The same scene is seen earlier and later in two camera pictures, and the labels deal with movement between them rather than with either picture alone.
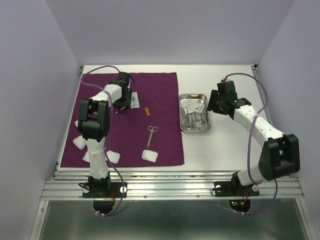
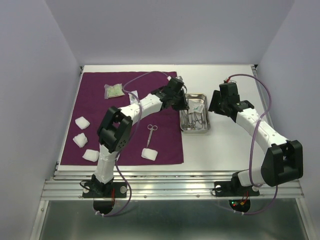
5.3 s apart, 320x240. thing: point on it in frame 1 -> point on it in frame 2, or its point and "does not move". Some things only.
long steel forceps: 150,128 does not move
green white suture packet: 191,105 does not move
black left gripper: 126,103 -> 183,105
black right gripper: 212,106 does not move
